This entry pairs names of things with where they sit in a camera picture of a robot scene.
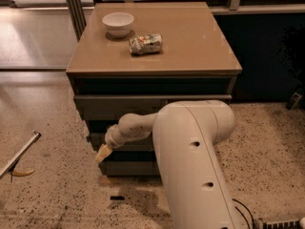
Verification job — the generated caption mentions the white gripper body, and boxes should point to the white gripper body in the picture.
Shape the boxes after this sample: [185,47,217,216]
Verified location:
[105,124,127,149]

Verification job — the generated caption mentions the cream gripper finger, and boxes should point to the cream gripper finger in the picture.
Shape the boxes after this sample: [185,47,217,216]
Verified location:
[95,144,112,163]

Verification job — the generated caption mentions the grey drawer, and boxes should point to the grey drawer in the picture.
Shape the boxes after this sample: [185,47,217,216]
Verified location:
[87,133,153,151]
[99,161,159,177]
[74,94,232,120]

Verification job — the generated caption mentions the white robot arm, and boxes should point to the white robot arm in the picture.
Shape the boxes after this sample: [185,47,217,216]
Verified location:
[95,100,241,229]

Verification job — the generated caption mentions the grey bottom drawer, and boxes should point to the grey bottom drawer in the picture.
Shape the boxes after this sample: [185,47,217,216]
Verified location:
[99,161,159,177]

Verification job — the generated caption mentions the grey top drawer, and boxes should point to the grey top drawer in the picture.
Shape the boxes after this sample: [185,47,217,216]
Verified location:
[74,94,232,120]

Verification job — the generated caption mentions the brown drawer cabinet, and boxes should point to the brown drawer cabinet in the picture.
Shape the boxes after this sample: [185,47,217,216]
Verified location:
[65,1,243,177]

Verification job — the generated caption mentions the small black floor plate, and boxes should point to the small black floor plate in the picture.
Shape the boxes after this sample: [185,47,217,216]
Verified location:
[111,196,125,200]

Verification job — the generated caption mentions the metal bar with hook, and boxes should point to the metal bar with hook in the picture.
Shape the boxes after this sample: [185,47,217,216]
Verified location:
[0,131,41,179]

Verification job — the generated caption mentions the crushed drink can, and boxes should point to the crushed drink can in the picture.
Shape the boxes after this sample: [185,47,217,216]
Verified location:
[129,33,163,55]

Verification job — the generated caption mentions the white ceramic bowl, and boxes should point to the white ceramic bowl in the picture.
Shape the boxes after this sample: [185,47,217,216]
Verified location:
[102,12,134,38]

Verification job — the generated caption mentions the grey power strip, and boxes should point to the grey power strip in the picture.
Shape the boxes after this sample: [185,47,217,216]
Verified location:
[254,218,305,229]

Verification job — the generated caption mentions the black cable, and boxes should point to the black cable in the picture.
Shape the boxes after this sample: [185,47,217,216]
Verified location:
[232,198,255,229]

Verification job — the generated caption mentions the dark object by wall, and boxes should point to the dark object by wall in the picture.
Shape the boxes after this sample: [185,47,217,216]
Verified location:
[286,93,303,110]

